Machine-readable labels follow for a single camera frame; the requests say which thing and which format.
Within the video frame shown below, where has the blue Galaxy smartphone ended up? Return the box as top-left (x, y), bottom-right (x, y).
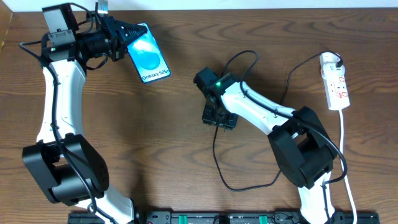
top-left (127, 23), bottom-right (171, 84)

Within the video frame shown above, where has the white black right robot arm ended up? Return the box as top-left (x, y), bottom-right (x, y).
top-left (193, 67), bottom-right (348, 223)

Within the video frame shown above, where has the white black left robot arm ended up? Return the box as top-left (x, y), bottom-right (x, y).
top-left (22, 1), bottom-right (147, 223)

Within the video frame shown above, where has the white USB charger plug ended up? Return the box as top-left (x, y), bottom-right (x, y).
top-left (320, 52), bottom-right (345, 80)

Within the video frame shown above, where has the white power strip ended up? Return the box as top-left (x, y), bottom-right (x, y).
top-left (321, 69), bottom-right (350, 111)

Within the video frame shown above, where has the white power strip cord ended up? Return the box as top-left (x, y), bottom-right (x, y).
top-left (338, 108), bottom-right (358, 224)

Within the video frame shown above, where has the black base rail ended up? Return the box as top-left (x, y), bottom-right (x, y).
top-left (67, 211), bottom-right (381, 224)

